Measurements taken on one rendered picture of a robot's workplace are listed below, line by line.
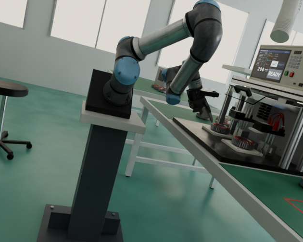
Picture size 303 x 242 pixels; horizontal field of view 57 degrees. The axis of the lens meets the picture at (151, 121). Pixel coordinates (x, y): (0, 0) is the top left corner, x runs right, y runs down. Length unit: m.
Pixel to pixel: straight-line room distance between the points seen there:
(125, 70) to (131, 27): 4.69
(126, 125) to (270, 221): 0.78
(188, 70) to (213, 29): 0.21
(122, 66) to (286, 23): 1.86
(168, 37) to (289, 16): 1.76
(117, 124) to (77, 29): 4.62
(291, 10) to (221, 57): 3.85
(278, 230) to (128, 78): 0.84
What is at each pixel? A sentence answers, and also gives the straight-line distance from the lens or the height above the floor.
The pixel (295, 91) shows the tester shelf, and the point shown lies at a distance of 1.42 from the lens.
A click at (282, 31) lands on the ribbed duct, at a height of 1.60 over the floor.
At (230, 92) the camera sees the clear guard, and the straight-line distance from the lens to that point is 1.37.
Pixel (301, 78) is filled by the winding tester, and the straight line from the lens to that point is 1.46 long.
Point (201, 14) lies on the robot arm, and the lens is 1.22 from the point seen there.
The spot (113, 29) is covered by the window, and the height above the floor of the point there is 1.44.
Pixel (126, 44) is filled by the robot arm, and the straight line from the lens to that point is 1.38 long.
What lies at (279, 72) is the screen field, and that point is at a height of 1.18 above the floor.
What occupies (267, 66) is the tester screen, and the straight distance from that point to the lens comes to 1.68.
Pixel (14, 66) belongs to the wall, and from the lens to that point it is 6.02.
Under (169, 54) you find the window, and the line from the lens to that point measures 6.15.
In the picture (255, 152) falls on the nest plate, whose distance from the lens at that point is 1.42.
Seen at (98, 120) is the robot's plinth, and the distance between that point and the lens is 1.34.
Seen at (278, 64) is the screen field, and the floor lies 1.22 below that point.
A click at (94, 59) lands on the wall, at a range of 5.89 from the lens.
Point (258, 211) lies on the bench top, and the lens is 0.93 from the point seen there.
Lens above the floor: 1.07
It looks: 12 degrees down
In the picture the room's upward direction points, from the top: 16 degrees clockwise
